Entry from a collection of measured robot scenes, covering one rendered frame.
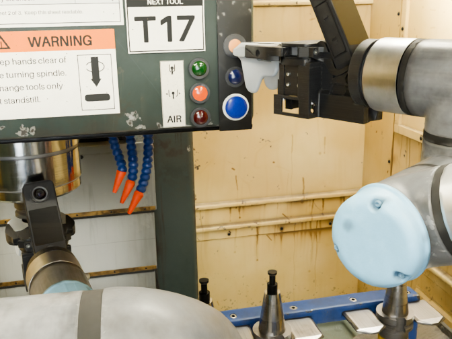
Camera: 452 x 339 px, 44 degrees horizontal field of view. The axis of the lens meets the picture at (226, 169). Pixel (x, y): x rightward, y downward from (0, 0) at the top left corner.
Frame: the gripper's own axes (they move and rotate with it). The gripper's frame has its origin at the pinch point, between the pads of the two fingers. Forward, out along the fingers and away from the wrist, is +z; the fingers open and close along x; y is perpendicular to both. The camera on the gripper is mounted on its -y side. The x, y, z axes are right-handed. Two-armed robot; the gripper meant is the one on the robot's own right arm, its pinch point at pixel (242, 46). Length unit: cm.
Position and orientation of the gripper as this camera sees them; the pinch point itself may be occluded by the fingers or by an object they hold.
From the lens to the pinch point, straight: 73.7
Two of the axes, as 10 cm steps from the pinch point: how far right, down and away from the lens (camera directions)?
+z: -6.8, -1.9, 7.1
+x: 7.3, -2.0, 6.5
